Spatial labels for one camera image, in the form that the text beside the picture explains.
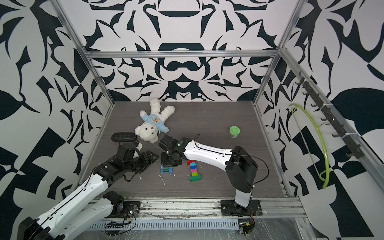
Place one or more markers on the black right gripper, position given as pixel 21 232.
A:
pixel 164 164

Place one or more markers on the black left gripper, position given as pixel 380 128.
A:
pixel 148 162

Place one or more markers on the long blue lego brick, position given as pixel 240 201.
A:
pixel 166 169

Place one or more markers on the green long lego plate brick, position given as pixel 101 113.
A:
pixel 195 178

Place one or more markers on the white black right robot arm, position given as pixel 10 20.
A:
pixel 240 167

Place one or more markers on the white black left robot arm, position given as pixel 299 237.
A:
pixel 68 219

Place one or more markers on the black remote control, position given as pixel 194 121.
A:
pixel 123 137

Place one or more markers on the white teddy bear blue shirt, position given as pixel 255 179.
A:
pixel 154 122

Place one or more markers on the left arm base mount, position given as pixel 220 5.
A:
pixel 122 208

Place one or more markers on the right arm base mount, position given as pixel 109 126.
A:
pixel 232 209

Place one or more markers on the black wall hook rack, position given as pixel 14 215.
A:
pixel 330 117

